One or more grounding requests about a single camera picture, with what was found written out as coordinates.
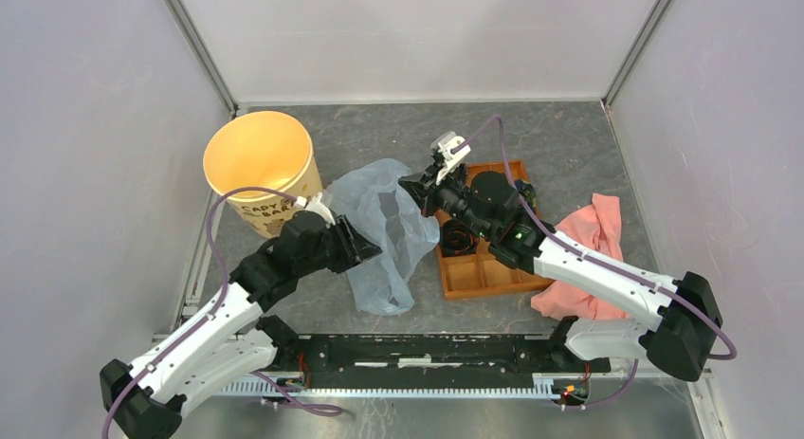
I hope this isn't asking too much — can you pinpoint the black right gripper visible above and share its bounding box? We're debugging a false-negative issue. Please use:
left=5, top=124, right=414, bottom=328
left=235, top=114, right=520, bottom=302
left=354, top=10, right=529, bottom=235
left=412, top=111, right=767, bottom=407
left=398, top=160, right=494, bottom=240

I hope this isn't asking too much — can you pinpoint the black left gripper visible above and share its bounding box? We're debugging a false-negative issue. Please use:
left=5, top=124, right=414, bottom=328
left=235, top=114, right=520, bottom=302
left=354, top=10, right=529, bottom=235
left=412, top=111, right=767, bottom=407
left=296, top=213, right=382, bottom=277

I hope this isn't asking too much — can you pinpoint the light blue plastic trash bag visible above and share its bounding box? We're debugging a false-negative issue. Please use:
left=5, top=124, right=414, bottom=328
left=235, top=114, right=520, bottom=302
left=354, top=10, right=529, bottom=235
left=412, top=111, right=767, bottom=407
left=326, top=158, right=440, bottom=316

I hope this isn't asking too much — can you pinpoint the yellow capybara trash bin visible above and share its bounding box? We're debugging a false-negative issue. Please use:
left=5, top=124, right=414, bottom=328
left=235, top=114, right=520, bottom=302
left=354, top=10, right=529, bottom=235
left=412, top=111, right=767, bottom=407
left=203, top=111, right=323, bottom=238

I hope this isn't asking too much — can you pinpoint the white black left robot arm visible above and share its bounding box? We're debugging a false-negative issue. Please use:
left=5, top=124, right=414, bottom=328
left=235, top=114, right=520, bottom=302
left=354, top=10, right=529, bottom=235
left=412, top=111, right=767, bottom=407
left=100, top=211, right=382, bottom=438

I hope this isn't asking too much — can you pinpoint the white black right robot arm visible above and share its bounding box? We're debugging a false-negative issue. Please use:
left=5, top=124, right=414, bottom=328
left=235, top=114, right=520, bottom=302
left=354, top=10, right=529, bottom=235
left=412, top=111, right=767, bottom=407
left=398, top=172, right=736, bottom=382

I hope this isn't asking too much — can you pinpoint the orange compartment tray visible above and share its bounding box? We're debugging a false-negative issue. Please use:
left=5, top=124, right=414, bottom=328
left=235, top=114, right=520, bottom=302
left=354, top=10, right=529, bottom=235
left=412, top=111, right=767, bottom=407
left=434, top=160, right=552, bottom=300

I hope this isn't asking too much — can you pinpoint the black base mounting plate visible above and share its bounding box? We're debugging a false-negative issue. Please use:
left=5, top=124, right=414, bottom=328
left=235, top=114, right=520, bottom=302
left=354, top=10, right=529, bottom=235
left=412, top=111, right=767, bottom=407
left=263, top=334, right=612, bottom=390

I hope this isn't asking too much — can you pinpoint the pink cloth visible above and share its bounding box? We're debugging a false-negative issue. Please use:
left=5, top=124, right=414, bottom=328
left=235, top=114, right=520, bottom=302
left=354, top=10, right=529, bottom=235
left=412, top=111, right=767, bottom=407
left=530, top=193, right=630, bottom=323

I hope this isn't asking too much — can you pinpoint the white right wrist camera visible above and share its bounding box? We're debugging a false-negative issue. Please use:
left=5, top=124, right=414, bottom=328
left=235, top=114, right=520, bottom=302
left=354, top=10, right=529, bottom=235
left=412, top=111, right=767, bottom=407
left=430, top=131, right=471, bottom=185

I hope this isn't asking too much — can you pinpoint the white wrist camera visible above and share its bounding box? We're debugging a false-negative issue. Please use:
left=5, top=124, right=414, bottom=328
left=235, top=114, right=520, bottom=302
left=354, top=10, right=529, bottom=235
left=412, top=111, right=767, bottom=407
left=294, top=191, right=336, bottom=226
left=430, top=131, right=471, bottom=185

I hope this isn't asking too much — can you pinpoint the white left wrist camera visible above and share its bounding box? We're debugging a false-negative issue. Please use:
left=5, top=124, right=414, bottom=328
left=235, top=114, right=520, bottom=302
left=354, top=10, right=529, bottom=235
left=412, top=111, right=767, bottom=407
left=294, top=191, right=336, bottom=226

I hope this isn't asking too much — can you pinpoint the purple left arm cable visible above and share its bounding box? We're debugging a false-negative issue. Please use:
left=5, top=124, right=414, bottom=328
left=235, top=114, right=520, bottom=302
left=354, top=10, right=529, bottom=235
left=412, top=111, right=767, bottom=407
left=100, top=186, right=344, bottom=439

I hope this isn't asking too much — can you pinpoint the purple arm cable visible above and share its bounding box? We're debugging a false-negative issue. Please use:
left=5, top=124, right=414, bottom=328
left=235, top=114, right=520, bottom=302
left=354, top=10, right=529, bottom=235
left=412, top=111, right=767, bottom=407
left=100, top=186, right=344, bottom=439
left=453, top=114, right=739, bottom=412

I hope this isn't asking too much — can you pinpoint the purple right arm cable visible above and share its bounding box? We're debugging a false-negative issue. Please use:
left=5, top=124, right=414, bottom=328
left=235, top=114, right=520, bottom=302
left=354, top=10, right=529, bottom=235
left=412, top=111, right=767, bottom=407
left=453, top=114, right=739, bottom=412

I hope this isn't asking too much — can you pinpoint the white slotted cable duct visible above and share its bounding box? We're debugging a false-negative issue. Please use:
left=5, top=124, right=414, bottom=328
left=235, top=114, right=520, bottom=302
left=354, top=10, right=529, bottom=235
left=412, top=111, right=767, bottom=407
left=216, top=375, right=559, bottom=401

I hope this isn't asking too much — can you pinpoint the aluminium frame rail front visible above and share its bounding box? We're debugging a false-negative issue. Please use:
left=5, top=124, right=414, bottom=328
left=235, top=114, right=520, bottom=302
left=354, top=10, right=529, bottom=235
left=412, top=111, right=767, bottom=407
left=145, top=333, right=712, bottom=379

